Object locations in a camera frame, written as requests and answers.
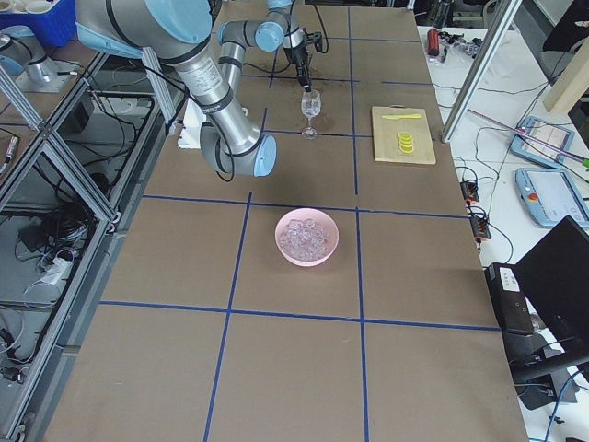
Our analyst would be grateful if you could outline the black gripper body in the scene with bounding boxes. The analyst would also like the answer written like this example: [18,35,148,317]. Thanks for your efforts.
[284,45,312,68]

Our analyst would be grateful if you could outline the clear wine glass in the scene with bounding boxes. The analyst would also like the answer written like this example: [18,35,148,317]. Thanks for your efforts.
[301,89,321,139]

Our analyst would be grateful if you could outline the pile of clear ice cubes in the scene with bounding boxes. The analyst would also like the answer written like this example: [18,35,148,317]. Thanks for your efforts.
[279,218,330,262]

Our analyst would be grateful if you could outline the yellow plastic knife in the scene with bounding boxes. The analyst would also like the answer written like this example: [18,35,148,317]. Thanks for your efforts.
[381,113,422,121]

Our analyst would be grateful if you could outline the bamboo cutting board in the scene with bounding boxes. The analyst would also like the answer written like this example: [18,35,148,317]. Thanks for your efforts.
[371,106,436,166]

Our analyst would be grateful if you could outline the red cylinder object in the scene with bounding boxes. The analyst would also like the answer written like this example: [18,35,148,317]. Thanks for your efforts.
[427,28,440,57]

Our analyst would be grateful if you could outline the pink bowl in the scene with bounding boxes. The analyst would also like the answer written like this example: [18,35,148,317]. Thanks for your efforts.
[274,208,340,267]

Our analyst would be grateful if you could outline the orange black connector block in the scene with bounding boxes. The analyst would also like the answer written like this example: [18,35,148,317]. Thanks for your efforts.
[460,181,479,204]

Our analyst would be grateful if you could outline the blue grey teach pendant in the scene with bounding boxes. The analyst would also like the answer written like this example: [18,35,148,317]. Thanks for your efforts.
[510,116,574,169]

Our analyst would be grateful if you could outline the blue plastic crate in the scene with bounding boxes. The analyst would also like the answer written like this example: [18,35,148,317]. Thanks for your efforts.
[1,1,76,47]

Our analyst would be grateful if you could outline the wooden plank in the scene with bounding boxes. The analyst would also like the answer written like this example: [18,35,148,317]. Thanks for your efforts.
[544,38,588,113]

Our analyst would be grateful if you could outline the black box with label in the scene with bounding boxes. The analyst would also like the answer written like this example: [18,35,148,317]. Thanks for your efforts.
[484,262,534,336]

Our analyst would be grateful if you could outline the black monitor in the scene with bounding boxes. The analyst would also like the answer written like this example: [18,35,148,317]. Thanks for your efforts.
[512,215,588,382]

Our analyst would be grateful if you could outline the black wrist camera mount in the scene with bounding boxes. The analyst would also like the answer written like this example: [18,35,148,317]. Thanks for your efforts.
[304,30,324,53]

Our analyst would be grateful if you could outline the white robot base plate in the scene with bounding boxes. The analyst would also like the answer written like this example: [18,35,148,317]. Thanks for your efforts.
[178,101,209,150]

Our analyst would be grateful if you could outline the aluminium frame post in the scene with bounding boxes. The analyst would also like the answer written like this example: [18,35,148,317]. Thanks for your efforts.
[441,0,522,144]

